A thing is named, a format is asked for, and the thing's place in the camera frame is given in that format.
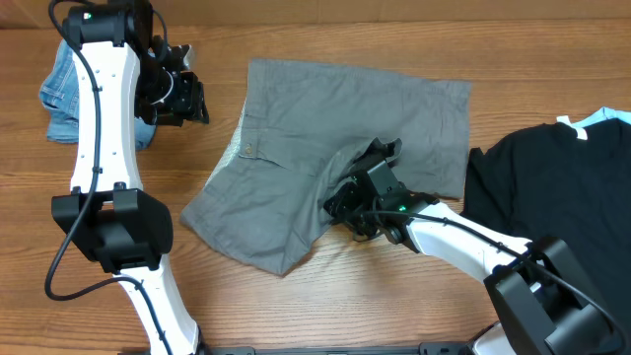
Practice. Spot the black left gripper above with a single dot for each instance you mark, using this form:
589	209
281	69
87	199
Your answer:
190	105

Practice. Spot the grey shorts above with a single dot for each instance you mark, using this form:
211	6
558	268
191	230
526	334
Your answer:
302	126

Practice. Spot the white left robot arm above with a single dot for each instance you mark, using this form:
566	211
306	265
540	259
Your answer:
125	72

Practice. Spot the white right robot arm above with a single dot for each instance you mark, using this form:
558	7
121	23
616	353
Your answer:
544	299

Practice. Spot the folded blue denim jeans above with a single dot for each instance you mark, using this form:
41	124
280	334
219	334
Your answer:
59	95

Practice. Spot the black t-shirt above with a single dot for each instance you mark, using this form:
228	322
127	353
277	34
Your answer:
545	181

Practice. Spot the light blue garment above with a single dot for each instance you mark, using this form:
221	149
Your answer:
603	114

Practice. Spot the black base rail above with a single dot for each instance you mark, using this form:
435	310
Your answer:
425	348

